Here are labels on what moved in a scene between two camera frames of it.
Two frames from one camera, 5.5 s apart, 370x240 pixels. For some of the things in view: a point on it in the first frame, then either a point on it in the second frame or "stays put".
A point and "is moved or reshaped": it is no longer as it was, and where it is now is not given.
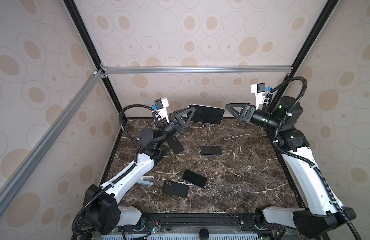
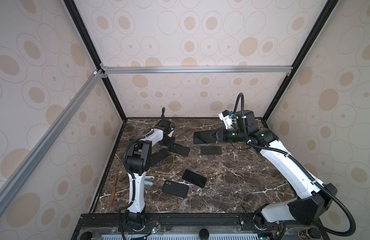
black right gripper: (248, 108) to (220, 136)
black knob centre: (204, 233) stays put
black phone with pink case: (194, 178) stays put
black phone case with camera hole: (175, 188) stays put
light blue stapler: (148, 180) stays put
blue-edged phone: (211, 150) stays put
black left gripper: (176, 126) to (172, 139)
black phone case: (175, 145) is moved or reshaped
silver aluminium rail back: (196, 70) stays put
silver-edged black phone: (206, 114) to (209, 137)
